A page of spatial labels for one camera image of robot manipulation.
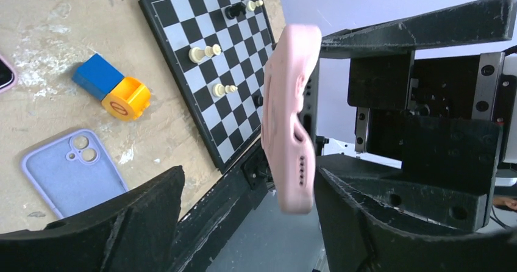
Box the white chess piece left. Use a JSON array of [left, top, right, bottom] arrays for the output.
[[188, 44, 222, 63]]

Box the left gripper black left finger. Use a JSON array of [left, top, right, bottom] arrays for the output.
[[1, 166, 185, 271]]

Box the phone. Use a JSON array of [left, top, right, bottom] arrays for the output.
[[1, 55, 18, 93], [261, 24, 322, 214]]

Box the white chess piece lower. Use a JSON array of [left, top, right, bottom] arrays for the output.
[[212, 84, 238, 97]]

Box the lilac phone case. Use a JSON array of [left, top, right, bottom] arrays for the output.
[[20, 129, 129, 219]]

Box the black base frame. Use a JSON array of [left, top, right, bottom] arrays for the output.
[[167, 141, 270, 271]]

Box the blue and orange block toy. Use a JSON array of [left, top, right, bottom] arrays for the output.
[[72, 54, 151, 121]]

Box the chessboard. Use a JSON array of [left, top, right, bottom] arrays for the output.
[[139, 0, 274, 173]]

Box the white chess piece top right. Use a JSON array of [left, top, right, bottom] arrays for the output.
[[246, 0, 264, 12]]

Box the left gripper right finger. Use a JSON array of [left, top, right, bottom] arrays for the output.
[[315, 168, 516, 271]]

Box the black chess piece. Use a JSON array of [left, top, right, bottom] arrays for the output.
[[252, 94, 264, 108], [224, 2, 247, 20]]

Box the white chess piece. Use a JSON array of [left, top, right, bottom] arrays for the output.
[[246, 0, 264, 12], [188, 44, 222, 63], [212, 84, 238, 97]]

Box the black chess piece lower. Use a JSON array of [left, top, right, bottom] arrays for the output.
[[252, 94, 264, 108]]

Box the black chess piece top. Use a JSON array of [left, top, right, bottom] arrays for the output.
[[224, 2, 247, 20]]

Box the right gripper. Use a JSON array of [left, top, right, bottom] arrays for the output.
[[316, 0, 516, 232]]

